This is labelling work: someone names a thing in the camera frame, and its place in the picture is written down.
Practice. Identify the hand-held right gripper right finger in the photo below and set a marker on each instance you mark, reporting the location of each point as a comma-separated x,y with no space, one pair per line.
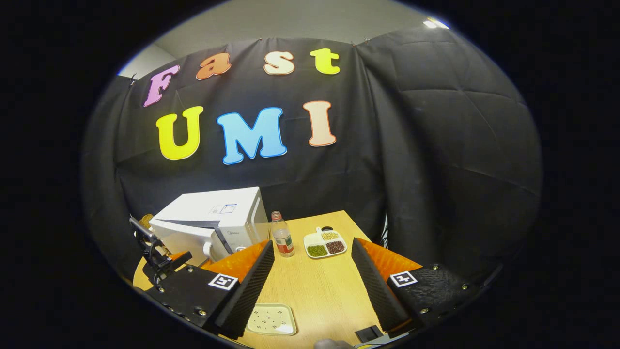
373,286

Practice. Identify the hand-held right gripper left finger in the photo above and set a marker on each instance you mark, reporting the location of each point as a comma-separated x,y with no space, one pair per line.
249,286

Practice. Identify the white microwave oven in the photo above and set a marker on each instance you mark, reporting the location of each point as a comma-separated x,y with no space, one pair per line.
208,213

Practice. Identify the brown toast slice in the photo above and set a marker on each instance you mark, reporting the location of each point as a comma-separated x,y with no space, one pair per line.
146,221

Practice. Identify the cream perforated tray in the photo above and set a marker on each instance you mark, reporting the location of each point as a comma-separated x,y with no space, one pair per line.
271,320

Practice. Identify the small black box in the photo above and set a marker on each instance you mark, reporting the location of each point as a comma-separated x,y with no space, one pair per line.
369,334

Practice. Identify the clear bottle red label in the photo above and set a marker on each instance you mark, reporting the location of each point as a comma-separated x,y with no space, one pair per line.
283,237

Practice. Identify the white divided dish of beans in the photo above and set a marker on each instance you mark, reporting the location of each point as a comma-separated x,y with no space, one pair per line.
325,243

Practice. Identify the black backdrop cloth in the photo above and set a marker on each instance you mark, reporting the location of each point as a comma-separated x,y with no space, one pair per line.
436,145

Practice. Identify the small ceiling light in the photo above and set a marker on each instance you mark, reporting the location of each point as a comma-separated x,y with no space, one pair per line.
436,23

